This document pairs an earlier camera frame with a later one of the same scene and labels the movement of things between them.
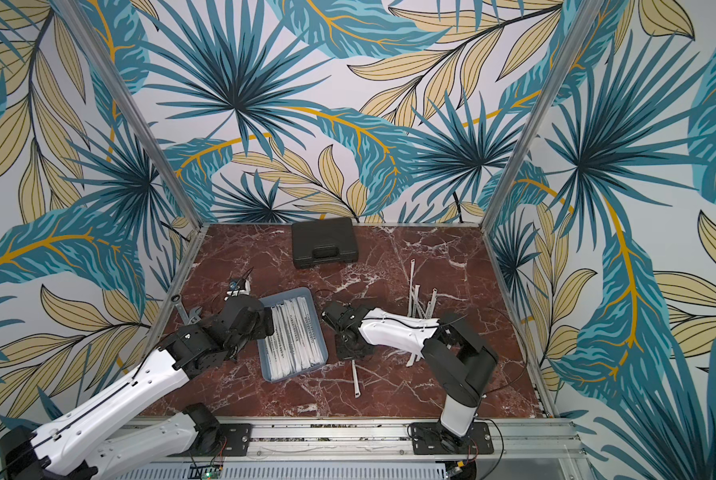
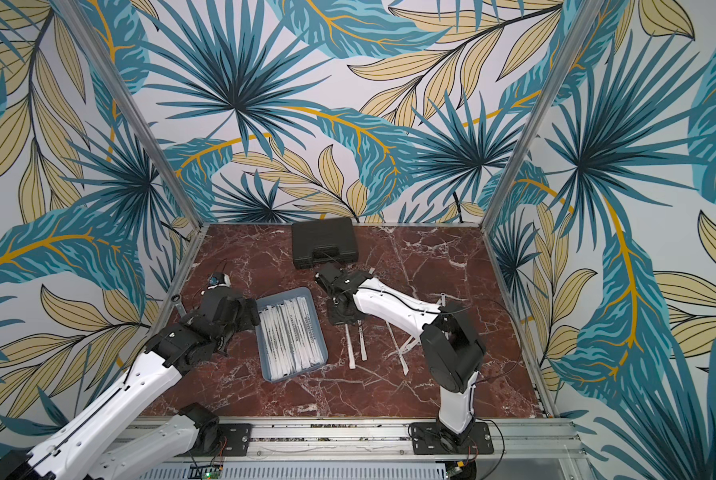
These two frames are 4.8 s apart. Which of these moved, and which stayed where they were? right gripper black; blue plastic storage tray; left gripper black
Moved: left gripper black; right gripper black
Stayed: blue plastic storage tray
